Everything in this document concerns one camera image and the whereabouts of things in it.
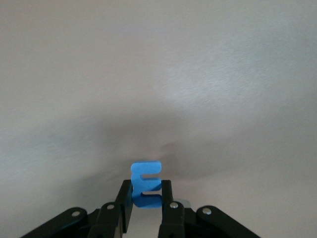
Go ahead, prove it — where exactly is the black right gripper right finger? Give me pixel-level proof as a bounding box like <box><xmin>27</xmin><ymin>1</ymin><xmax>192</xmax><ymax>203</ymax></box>
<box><xmin>158</xmin><ymin>179</ymin><xmax>263</xmax><ymax>238</ymax></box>

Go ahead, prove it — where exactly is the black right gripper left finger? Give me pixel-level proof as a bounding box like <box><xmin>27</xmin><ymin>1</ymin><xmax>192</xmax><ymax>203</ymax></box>
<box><xmin>18</xmin><ymin>179</ymin><xmax>134</xmax><ymax>238</ymax></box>

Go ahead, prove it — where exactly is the blue foam letter E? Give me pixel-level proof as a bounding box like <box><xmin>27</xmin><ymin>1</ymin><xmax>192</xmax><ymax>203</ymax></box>
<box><xmin>130</xmin><ymin>161</ymin><xmax>163</xmax><ymax>209</ymax></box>

